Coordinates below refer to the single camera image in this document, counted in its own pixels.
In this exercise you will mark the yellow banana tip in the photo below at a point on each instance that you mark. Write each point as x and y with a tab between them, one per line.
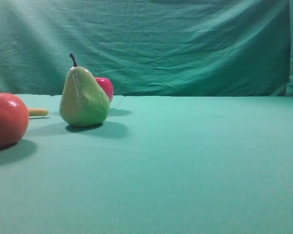
37	112

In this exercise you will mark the green backdrop cloth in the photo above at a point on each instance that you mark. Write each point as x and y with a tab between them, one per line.
150	47

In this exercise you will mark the orange fruit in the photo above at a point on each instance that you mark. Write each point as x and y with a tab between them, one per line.
14	119

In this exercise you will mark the red apple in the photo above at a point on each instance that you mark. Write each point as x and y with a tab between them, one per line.
103	89

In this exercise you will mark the green table cloth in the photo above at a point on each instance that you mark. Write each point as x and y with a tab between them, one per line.
158	165

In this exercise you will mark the green pear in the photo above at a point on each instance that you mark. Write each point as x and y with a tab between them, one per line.
84	103

